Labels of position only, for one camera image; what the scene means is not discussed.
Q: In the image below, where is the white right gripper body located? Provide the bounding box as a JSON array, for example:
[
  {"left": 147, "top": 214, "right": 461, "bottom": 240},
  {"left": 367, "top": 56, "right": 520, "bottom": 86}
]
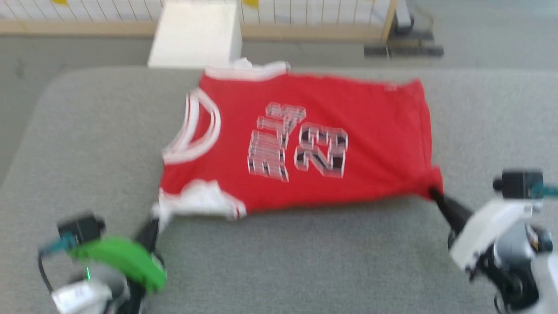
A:
[{"left": 449, "top": 198, "right": 535, "bottom": 271}]

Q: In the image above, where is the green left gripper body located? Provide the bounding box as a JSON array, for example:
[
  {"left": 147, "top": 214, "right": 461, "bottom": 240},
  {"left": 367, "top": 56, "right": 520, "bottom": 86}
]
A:
[{"left": 69, "top": 237, "right": 167, "bottom": 293}]

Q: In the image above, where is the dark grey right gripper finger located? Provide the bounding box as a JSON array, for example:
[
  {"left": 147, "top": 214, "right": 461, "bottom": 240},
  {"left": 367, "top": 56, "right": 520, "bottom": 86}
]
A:
[{"left": 429, "top": 188, "right": 474, "bottom": 236}]

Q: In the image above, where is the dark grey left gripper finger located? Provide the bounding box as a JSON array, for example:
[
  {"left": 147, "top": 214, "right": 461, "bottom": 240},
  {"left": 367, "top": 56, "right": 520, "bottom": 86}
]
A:
[{"left": 135, "top": 218, "right": 160, "bottom": 254}]

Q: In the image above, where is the red basketball jersey number 23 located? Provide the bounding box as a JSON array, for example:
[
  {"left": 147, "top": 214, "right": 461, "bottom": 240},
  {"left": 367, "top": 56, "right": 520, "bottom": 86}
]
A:
[{"left": 150, "top": 58, "right": 445, "bottom": 232}]

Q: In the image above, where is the white rectangular box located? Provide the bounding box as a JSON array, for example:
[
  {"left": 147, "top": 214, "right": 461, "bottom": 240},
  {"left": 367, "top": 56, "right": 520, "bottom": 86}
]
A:
[{"left": 147, "top": 0, "right": 243, "bottom": 68}]

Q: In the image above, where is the grey partition foot bracket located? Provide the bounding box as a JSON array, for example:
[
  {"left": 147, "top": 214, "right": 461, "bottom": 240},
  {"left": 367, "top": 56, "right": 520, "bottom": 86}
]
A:
[{"left": 394, "top": 0, "right": 435, "bottom": 43}]

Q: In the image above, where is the lemon print partition wooden frame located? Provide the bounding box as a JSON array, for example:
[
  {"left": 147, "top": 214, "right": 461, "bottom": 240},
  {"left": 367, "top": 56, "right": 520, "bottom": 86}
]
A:
[{"left": 0, "top": 0, "right": 398, "bottom": 43}]

